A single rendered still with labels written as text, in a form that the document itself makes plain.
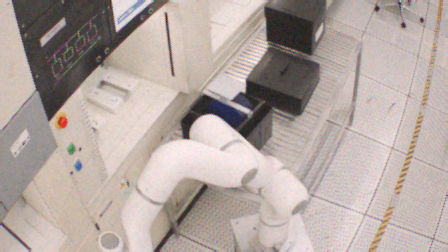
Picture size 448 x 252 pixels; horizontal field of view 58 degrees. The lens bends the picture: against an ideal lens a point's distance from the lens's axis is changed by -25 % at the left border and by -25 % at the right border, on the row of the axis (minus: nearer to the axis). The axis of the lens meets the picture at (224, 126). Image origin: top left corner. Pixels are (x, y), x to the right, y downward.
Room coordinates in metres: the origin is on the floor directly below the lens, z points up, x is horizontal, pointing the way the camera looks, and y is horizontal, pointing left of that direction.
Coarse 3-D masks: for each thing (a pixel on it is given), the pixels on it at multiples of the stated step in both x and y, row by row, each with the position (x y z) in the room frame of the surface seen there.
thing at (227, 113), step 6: (216, 102) 1.53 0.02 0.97; (210, 108) 1.55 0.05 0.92; (216, 108) 1.53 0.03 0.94; (222, 108) 1.51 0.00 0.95; (228, 108) 1.49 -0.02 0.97; (234, 108) 1.47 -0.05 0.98; (216, 114) 1.53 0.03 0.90; (222, 114) 1.51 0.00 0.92; (228, 114) 1.49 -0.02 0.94; (234, 114) 1.47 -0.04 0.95; (240, 114) 1.46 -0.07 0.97; (228, 120) 1.49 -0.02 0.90; (234, 120) 1.47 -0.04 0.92; (240, 120) 1.46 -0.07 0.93; (234, 126) 1.47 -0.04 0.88
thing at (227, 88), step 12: (216, 84) 1.51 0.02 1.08; (228, 84) 1.51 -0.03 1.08; (240, 84) 1.50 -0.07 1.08; (204, 96) 1.55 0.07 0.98; (216, 96) 1.52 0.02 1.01; (228, 96) 1.44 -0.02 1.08; (192, 108) 1.49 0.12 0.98; (204, 108) 1.54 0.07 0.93; (240, 108) 1.45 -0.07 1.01; (192, 120) 1.48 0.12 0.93; (252, 120) 1.45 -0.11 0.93; (240, 132) 1.39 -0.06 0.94
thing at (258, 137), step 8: (248, 96) 1.59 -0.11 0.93; (264, 104) 1.54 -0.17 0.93; (264, 112) 1.54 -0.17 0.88; (272, 112) 1.51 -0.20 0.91; (184, 120) 1.49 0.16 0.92; (264, 120) 1.46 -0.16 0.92; (184, 128) 1.46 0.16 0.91; (256, 128) 1.42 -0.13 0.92; (264, 128) 1.46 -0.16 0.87; (184, 136) 1.46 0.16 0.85; (248, 136) 1.37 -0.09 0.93; (256, 136) 1.42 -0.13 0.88; (264, 136) 1.46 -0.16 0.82; (256, 144) 1.41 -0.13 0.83; (264, 144) 1.46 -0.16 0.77
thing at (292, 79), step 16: (272, 48) 1.99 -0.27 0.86; (256, 64) 1.87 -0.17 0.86; (272, 64) 1.87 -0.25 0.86; (288, 64) 1.86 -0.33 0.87; (304, 64) 1.86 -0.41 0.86; (256, 80) 1.76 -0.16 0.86; (272, 80) 1.75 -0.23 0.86; (288, 80) 1.75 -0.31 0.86; (304, 80) 1.75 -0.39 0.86; (256, 96) 1.74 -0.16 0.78; (272, 96) 1.70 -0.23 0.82; (288, 96) 1.66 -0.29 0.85; (304, 96) 1.66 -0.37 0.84
